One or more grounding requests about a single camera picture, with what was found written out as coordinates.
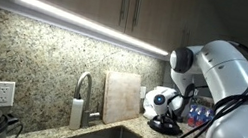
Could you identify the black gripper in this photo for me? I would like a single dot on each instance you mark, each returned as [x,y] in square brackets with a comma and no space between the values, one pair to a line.
[163,118]

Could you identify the white plastic bag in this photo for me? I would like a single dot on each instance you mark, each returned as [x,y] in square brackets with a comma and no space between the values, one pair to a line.
[149,105]

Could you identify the pack of plastic bottles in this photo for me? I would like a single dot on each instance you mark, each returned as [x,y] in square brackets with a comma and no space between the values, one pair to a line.
[198,117]

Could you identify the wooden cutting board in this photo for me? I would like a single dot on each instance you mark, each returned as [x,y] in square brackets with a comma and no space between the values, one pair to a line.
[122,99]

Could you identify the white soap dispenser bottle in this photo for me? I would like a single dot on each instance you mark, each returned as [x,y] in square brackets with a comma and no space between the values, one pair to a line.
[76,115]

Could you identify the brushed steel kitchen faucet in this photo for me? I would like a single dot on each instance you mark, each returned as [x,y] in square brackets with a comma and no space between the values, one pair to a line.
[83,79]

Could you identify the under-cabinet light strip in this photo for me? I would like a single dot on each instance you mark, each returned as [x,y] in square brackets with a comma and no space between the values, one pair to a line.
[87,24]

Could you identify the white wall outlet plate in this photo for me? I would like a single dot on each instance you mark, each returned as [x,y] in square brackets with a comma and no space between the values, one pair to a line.
[142,92]

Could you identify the white double wall outlet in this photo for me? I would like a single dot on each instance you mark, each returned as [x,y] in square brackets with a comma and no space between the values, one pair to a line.
[3,94]

